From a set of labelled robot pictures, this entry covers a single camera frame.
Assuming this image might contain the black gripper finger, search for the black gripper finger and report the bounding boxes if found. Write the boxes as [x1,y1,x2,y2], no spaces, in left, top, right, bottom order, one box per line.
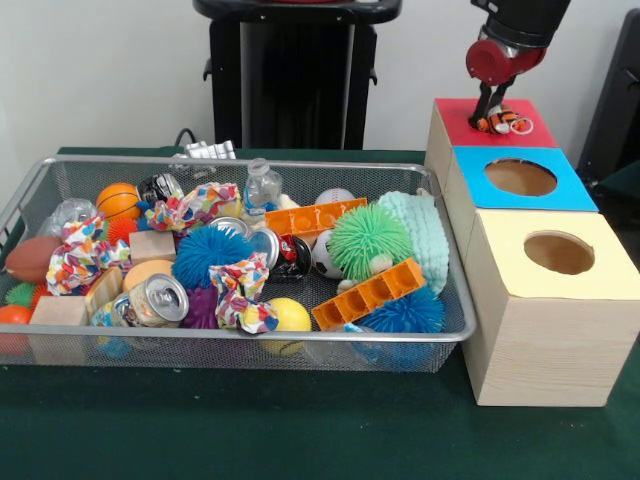
[468,82,494,127]
[492,74,516,109]

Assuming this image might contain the colourful dotted cloth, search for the colourful dotted cloth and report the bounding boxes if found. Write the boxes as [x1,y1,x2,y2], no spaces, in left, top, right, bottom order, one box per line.
[45,215,136,296]

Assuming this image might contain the green fuzzy ball with eye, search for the green fuzzy ball with eye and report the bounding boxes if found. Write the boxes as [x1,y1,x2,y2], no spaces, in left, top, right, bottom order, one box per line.
[327,202,415,281]

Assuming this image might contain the colourful drink can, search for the colourful drink can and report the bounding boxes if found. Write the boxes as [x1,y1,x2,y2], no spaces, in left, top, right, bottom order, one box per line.
[92,273,191,329]

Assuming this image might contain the black upright panel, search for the black upright panel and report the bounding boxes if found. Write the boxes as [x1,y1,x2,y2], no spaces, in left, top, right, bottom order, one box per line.
[577,7,640,194]

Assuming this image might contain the shallow clear mesh bin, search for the shallow clear mesh bin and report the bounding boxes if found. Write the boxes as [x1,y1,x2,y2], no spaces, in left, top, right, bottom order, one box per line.
[0,154,476,372]

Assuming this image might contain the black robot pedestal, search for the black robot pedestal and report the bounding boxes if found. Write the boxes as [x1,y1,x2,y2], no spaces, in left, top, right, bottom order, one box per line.
[192,0,404,150]

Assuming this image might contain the purple spiky ball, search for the purple spiky ball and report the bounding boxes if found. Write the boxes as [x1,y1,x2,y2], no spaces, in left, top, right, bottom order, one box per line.
[180,287,221,330]

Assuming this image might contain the small orange basketball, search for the small orange basketball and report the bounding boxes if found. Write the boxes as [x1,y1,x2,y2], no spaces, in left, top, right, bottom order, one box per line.
[96,182,142,221]

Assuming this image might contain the small soccer ball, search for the small soccer ball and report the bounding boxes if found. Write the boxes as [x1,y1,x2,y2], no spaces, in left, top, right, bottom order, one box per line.
[310,229,346,279]

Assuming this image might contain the blue spiky rubber ball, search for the blue spiky rubber ball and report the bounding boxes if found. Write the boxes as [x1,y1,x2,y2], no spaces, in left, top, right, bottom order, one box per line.
[357,285,446,334]
[172,223,256,290]

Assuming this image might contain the black cable loop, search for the black cable loop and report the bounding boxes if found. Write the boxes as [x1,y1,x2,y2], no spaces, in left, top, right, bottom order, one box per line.
[174,127,202,149]

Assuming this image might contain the wooden box with three holes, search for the wooden box with three holes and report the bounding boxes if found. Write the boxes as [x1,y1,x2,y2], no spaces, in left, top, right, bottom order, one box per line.
[424,97,640,407]

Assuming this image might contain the plain wooden cube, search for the plain wooden cube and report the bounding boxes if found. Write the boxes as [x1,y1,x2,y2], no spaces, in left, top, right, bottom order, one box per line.
[29,294,90,327]

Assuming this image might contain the red-orange ball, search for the red-orange ball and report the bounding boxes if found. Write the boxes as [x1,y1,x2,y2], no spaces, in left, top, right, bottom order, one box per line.
[0,305,34,357]

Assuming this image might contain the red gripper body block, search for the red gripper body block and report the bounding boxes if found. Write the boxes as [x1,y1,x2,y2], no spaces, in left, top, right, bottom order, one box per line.
[465,38,547,86]

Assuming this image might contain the brown rubber ball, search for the brown rubber ball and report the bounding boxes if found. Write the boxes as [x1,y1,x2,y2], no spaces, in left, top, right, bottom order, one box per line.
[5,235,64,284]

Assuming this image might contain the orange striped tiger plush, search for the orange striped tiger plush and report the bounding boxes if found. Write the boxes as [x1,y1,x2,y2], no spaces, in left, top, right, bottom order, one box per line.
[474,103,535,136]

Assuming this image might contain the light blue knitted cloth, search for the light blue knitted cloth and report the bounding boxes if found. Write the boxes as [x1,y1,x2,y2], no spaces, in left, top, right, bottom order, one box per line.
[377,192,450,295]

